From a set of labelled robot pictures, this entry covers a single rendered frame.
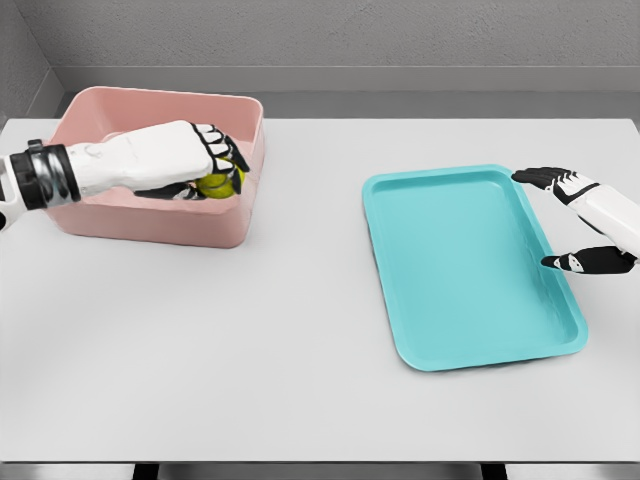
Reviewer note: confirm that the pink plastic basket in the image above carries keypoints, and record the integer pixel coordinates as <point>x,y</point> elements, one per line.
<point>165,220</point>

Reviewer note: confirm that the blue plastic tray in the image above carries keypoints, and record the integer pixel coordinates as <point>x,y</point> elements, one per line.
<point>465,260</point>

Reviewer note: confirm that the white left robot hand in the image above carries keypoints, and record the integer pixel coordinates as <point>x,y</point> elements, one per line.
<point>165,152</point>

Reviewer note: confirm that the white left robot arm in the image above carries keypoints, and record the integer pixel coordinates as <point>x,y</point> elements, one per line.
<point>75,167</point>

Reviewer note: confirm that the yellow-green tennis ball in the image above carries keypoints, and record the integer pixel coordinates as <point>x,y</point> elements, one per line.
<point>218,186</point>

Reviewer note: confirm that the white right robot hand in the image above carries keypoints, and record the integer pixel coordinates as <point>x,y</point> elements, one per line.
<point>582,192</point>

